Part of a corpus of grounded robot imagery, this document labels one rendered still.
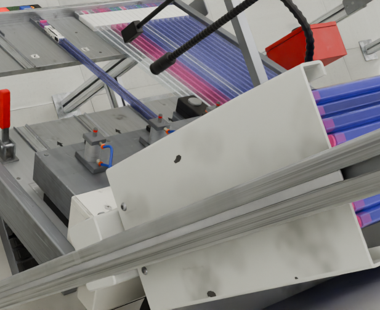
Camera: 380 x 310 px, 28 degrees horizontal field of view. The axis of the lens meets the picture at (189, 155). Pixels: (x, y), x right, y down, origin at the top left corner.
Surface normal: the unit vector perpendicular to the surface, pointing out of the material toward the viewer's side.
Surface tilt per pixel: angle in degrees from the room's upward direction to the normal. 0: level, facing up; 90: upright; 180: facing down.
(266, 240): 90
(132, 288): 47
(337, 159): 90
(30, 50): 43
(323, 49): 0
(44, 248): 90
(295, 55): 90
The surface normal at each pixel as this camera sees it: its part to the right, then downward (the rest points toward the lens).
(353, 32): 0.53, -0.26
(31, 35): 0.18, -0.83
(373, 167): -0.79, 0.20
